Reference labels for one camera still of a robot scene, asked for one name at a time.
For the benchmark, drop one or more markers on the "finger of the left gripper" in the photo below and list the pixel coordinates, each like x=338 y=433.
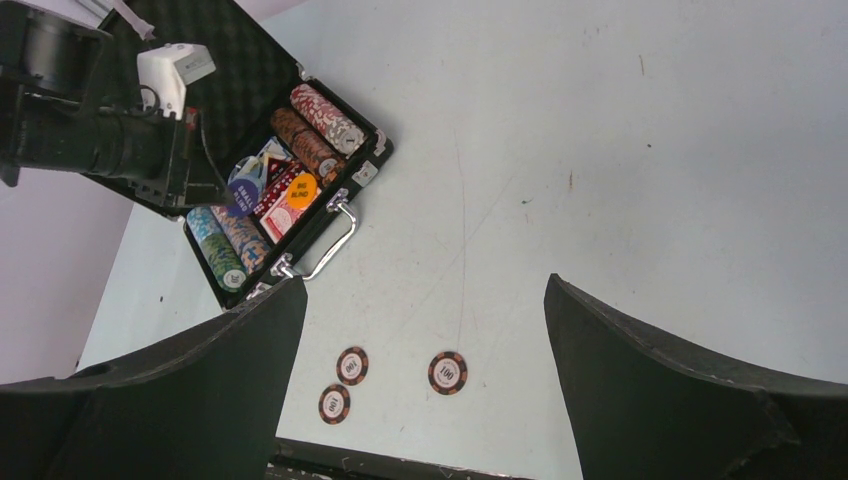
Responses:
x=206 y=185

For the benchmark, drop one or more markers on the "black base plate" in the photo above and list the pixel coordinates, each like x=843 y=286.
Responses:
x=294 y=459

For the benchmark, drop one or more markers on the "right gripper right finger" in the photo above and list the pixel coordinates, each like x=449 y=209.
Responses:
x=646 y=404

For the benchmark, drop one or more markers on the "blue playing card deck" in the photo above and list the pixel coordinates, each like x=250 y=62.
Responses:
x=253 y=165

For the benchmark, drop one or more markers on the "light blue chip stack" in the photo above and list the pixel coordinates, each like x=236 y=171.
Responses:
x=202 y=223

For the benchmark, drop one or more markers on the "brown chip stack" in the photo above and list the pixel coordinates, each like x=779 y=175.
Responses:
x=305 y=143

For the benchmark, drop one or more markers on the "orange big blind button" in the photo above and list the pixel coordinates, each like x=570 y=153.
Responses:
x=302 y=192

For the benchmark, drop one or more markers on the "green chip stack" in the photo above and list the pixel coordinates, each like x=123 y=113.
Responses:
x=227 y=268

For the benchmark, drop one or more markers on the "brown 100 poker chip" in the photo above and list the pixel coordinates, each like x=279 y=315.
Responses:
x=334 y=404
x=352 y=366
x=447 y=373

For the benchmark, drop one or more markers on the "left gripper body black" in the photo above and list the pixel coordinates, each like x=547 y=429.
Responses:
x=158 y=156

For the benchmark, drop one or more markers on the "black aluminium poker case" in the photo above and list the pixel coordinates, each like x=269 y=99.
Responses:
x=254 y=77

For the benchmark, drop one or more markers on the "all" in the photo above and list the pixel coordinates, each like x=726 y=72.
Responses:
x=274 y=167

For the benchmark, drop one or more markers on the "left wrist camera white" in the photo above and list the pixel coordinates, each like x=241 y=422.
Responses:
x=165 y=73

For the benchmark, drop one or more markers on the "red white chip stack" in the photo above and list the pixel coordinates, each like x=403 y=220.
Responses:
x=340 y=131

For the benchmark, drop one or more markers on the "red dice row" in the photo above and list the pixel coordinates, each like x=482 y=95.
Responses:
x=277 y=188

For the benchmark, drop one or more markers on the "blue small blind button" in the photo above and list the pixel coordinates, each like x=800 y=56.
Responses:
x=246 y=192

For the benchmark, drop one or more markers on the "purple blue chip stack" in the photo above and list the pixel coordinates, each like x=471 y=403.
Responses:
x=248 y=243

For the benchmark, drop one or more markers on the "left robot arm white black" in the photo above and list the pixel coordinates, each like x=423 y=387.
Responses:
x=48 y=55

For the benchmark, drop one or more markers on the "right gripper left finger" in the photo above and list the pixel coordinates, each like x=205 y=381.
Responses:
x=202 y=404

